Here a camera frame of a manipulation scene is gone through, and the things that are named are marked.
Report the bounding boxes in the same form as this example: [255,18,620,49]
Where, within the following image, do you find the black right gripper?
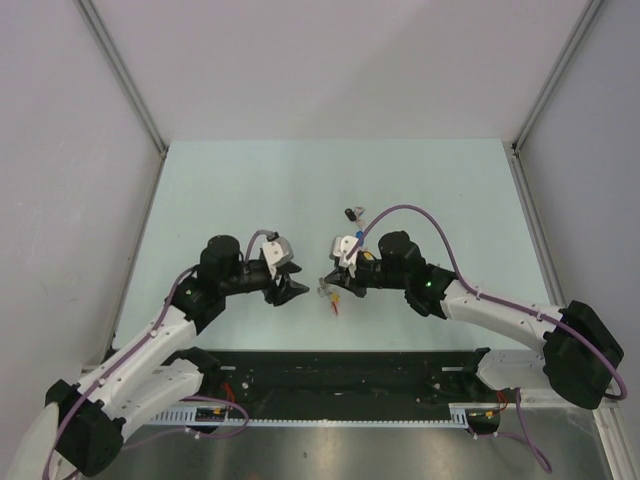
[325,255,408,298]

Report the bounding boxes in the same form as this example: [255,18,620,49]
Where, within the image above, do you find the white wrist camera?
[260,233,294,278]
[329,235,361,277]

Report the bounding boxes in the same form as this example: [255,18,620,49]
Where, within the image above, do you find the white slotted cable duct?
[146,405,502,431]

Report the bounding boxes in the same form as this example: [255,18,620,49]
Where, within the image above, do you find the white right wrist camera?
[329,235,361,277]

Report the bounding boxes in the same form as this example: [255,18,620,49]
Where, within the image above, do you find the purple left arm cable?
[42,228,279,480]

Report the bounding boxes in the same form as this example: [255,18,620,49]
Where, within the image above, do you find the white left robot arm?
[45,232,309,477]

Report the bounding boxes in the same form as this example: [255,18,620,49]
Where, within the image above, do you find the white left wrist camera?
[260,233,294,278]

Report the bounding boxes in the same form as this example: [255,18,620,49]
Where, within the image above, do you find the red handled metal keyring holder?
[317,278,340,316]

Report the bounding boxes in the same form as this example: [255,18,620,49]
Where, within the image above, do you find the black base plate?
[169,347,515,420]

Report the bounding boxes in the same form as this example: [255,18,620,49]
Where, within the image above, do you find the aluminium frame post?
[510,0,608,155]
[74,0,168,159]

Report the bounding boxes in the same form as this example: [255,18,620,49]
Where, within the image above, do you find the aluminium frame post right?
[510,0,608,155]

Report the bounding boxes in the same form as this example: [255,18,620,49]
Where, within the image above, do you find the aluminium frame post left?
[74,0,168,159]

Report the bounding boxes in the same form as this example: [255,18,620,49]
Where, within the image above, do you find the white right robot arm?
[324,231,624,410]

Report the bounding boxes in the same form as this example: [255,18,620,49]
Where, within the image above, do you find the black key fob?
[344,208,359,222]

